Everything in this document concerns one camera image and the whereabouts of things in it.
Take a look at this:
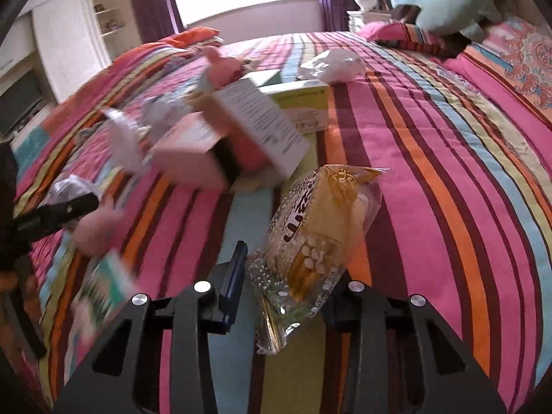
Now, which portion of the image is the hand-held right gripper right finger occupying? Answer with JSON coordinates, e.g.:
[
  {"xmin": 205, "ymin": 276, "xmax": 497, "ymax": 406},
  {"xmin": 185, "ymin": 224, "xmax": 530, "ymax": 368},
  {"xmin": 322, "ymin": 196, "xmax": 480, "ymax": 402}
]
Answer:
[{"xmin": 321, "ymin": 274, "xmax": 507, "ymax": 414}]

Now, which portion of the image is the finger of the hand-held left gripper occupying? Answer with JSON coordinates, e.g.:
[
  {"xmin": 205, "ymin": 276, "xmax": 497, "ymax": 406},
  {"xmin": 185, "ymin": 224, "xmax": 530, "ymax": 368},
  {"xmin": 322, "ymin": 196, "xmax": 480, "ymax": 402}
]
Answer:
[{"xmin": 13, "ymin": 193, "xmax": 101, "ymax": 242}]

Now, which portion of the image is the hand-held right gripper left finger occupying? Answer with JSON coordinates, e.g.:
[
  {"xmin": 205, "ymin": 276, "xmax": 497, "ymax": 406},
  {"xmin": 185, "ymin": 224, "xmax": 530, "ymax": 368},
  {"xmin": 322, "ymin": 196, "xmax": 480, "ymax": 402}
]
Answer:
[{"xmin": 52, "ymin": 240, "xmax": 249, "ymax": 414}]

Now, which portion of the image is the green tissue packet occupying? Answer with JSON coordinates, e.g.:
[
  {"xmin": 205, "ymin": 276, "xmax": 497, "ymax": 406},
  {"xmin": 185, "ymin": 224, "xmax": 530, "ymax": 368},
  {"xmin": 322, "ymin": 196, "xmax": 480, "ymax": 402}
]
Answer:
[{"xmin": 71, "ymin": 252, "xmax": 136, "ymax": 346}]

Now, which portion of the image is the yellow snack packet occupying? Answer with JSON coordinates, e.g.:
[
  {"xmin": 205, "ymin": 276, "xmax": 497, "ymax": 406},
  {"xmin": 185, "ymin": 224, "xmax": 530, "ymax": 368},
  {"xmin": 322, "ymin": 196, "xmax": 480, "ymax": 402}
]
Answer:
[{"xmin": 254, "ymin": 165, "xmax": 391, "ymax": 354}]

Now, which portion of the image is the white crumpled tissue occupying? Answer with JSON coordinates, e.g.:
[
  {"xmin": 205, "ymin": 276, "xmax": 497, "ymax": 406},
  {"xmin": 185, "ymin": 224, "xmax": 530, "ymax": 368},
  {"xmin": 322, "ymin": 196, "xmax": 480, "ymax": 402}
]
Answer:
[{"xmin": 101, "ymin": 110, "xmax": 151, "ymax": 175}]

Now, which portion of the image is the pink cardboard box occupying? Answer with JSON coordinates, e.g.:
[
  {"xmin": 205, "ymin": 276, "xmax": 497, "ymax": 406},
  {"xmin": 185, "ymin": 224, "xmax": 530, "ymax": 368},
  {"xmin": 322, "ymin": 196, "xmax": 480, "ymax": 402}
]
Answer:
[{"xmin": 149, "ymin": 111, "xmax": 240, "ymax": 191}]

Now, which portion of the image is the white printed carton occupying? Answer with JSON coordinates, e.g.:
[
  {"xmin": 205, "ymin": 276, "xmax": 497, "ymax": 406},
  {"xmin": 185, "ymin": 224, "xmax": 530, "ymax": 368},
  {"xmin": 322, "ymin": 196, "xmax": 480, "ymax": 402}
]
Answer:
[{"xmin": 203, "ymin": 80, "xmax": 311, "ymax": 178}]

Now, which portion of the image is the striped bedspread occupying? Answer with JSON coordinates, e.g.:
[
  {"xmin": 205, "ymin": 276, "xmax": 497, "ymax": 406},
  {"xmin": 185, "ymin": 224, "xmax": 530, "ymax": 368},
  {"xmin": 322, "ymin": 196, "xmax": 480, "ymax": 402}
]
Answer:
[{"xmin": 13, "ymin": 30, "xmax": 552, "ymax": 414}]

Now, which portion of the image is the white shelf cabinet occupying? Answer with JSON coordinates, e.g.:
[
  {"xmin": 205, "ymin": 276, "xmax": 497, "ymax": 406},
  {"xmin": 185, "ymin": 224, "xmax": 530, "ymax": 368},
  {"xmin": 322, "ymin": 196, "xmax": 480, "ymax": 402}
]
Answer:
[{"xmin": 32, "ymin": 0, "xmax": 143, "ymax": 100}]

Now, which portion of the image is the light green cardboard box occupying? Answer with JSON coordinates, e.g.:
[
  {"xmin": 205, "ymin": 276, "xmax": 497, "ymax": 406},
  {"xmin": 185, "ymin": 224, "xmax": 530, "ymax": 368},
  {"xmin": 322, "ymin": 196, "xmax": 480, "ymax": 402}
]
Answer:
[{"xmin": 248, "ymin": 70, "xmax": 331, "ymax": 134}]

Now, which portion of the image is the pink plush toy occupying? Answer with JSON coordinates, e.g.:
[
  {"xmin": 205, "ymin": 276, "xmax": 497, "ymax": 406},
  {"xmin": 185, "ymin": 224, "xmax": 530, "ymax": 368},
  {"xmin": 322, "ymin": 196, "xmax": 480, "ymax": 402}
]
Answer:
[{"xmin": 200, "ymin": 47, "xmax": 259, "ymax": 89}]

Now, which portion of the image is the orange pillow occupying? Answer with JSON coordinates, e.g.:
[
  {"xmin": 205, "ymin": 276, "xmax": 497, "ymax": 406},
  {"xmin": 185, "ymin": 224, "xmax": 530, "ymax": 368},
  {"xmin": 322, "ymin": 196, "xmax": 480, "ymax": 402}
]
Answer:
[{"xmin": 159, "ymin": 27, "xmax": 220, "ymax": 47}]

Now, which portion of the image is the white plastic bag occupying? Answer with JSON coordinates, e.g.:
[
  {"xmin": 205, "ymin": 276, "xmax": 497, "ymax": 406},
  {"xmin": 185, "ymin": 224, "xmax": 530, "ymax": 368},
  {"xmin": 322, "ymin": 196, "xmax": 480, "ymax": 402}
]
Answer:
[{"xmin": 299, "ymin": 49, "xmax": 366, "ymax": 85}]

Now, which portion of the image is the pink striped pillow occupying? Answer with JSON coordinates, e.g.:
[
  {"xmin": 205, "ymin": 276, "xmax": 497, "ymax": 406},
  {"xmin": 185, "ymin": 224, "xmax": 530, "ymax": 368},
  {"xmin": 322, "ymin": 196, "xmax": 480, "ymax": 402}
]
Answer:
[{"xmin": 360, "ymin": 21, "xmax": 471, "ymax": 59}]

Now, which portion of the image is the white nightstand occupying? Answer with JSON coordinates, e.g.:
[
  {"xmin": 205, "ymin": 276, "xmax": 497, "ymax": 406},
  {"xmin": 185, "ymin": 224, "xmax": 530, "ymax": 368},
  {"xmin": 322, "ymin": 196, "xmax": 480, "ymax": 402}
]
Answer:
[{"xmin": 347, "ymin": 9, "xmax": 394, "ymax": 33}]

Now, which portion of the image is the pink paisley quilt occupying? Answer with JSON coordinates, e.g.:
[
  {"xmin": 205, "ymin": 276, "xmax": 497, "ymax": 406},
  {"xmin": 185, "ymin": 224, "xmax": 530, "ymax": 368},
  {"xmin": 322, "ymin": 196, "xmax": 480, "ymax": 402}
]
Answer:
[{"xmin": 444, "ymin": 16, "xmax": 552, "ymax": 139}]

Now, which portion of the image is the teal plush toy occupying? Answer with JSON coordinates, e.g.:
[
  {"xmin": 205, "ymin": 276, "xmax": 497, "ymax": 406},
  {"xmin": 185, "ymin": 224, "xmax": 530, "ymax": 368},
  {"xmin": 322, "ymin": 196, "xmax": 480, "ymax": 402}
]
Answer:
[{"xmin": 390, "ymin": 0, "xmax": 503, "ymax": 44}]

